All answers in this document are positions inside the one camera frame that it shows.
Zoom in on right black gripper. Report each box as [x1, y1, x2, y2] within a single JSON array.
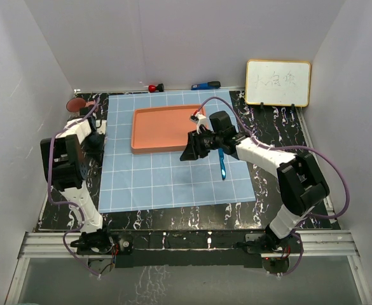
[[180, 129, 223, 161]]

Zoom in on blue patterned knife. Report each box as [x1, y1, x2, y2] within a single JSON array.
[[218, 149, 226, 180]]

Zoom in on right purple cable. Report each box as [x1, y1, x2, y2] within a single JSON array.
[[195, 97, 351, 276]]

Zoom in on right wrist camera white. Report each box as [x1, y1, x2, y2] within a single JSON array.
[[190, 111, 209, 134]]

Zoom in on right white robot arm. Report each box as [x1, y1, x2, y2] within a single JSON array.
[[180, 111, 329, 253]]

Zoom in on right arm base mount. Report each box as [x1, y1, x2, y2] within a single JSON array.
[[233, 233, 301, 255]]

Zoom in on aluminium frame rail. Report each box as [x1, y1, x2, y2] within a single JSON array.
[[18, 229, 358, 258]]

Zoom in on red capped marker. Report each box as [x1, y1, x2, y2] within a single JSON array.
[[148, 83, 165, 93]]

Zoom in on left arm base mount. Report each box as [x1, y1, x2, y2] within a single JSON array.
[[70, 229, 133, 255]]

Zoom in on pink floral mug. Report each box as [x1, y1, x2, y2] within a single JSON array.
[[66, 97, 96, 113]]

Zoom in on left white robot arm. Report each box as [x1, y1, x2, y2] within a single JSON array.
[[40, 105, 114, 254]]

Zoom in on orange plastic tray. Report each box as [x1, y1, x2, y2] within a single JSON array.
[[131, 104, 199, 154]]

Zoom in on small framed whiteboard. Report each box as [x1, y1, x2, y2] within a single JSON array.
[[245, 59, 312, 107]]

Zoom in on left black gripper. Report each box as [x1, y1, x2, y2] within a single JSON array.
[[85, 132, 107, 162]]

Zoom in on blue marker pen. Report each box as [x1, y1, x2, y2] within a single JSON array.
[[191, 81, 221, 91]]

